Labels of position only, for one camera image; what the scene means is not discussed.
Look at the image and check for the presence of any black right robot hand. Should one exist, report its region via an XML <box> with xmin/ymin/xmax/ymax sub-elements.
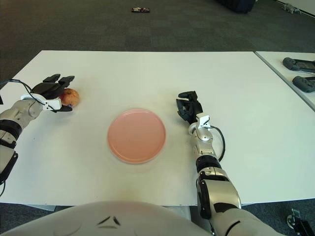
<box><xmin>176</xmin><ymin>90</ymin><xmax>212</xmax><ymax>130</ymax></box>

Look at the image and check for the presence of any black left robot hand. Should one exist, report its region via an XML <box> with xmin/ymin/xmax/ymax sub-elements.
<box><xmin>31</xmin><ymin>73</ymin><xmax>75</xmax><ymax>114</ymax></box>

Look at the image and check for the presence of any red apple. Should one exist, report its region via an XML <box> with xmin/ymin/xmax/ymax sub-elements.
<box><xmin>60</xmin><ymin>88</ymin><xmax>80</xmax><ymax>108</ymax></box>

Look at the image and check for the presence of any pink round plate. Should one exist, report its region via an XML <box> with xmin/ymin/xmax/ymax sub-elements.
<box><xmin>107</xmin><ymin>108</ymin><xmax>167</xmax><ymax>164</ymax></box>

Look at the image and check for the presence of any dark blue bag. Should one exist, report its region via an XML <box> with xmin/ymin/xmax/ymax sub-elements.
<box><xmin>215</xmin><ymin>0</ymin><xmax>258</xmax><ymax>14</ymax></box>

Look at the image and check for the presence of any grey handheld controller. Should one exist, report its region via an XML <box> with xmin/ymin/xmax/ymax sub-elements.
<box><xmin>282</xmin><ymin>57</ymin><xmax>315</xmax><ymax>73</ymax></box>
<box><xmin>292</xmin><ymin>75</ymin><xmax>315</xmax><ymax>93</ymax></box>

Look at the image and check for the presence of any grey robot torso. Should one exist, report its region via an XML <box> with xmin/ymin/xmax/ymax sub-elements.
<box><xmin>0</xmin><ymin>200</ymin><xmax>210</xmax><ymax>236</ymax></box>

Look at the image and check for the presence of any black wheeled stand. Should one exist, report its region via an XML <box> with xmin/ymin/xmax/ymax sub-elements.
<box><xmin>286</xmin><ymin>208</ymin><xmax>315</xmax><ymax>236</ymax></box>

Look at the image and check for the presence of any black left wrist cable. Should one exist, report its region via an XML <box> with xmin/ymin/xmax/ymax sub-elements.
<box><xmin>0</xmin><ymin>78</ymin><xmax>49</xmax><ymax>109</ymax></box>

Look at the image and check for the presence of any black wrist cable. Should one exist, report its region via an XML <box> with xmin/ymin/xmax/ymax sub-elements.
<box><xmin>0</xmin><ymin>78</ymin><xmax>49</xmax><ymax>109</ymax></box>
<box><xmin>210</xmin><ymin>125</ymin><xmax>226</xmax><ymax>162</ymax></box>

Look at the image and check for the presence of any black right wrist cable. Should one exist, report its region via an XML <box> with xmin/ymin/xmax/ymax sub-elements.
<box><xmin>210</xmin><ymin>125</ymin><xmax>226</xmax><ymax>162</ymax></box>

